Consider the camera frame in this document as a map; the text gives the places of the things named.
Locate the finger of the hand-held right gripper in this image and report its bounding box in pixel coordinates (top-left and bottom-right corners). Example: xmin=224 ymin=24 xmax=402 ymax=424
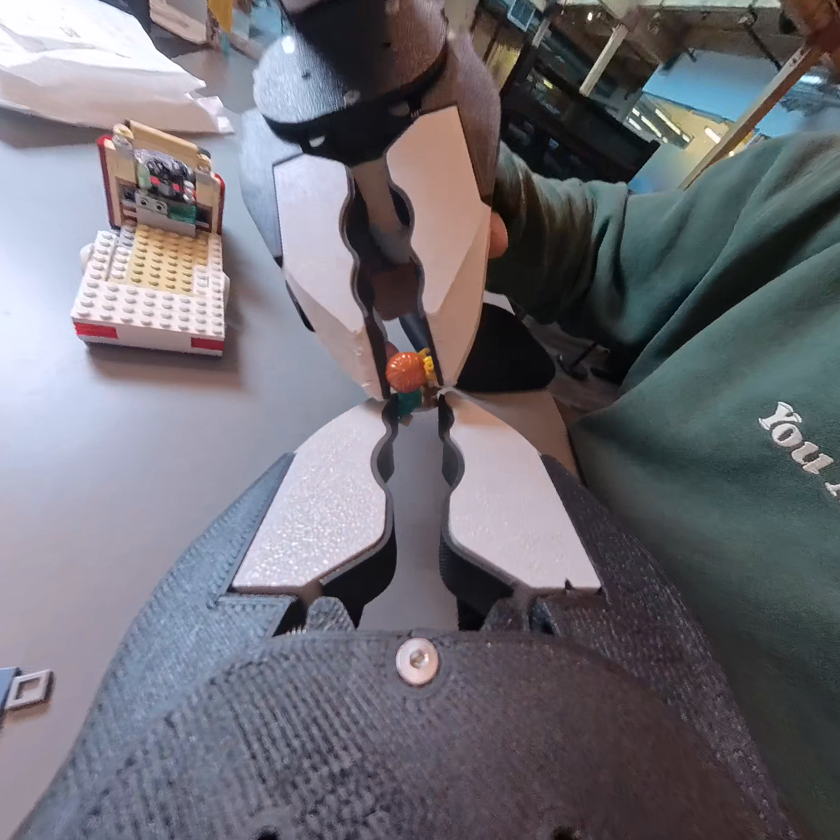
xmin=387 ymin=104 xmax=494 ymax=385
xmin=271 ymin=155 xmax=388 ymax=401

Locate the person's torso green sweatshirt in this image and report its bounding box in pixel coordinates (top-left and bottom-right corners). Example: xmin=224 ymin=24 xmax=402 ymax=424
xmin=566 ymin=130 xmax=840 ymax=840

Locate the black mesh cushion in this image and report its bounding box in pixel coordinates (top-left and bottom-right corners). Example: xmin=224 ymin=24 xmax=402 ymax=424
xmin=455 ymin=304 xmax=559 ymax=396

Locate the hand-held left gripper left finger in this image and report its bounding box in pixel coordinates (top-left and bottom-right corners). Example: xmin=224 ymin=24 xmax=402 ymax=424
xmin=231 ymin=400 xmax=398 ymax=599

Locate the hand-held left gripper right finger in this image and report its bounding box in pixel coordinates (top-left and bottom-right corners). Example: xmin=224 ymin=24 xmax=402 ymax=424
xmin=436 ymin=392 xmax=603 ymax=601

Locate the white paper bag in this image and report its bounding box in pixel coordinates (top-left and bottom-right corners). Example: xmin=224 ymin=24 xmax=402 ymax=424
xmin=0 ymin=0 xmax=237 ymax=139

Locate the white tan lego house model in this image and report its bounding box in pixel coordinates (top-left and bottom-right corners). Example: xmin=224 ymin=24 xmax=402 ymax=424
xmin=70 ymin=118 xmax=233 ymax=360

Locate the yellow lego set box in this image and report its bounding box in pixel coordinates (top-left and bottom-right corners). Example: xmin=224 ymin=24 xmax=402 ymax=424
xmin=150 ymin=0 xmax=265 ymax=59

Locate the pile of small lego pieces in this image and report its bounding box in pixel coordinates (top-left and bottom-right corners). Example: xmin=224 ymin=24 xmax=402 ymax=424
xmin=0 ymin=665 xmax=55 ymax=727

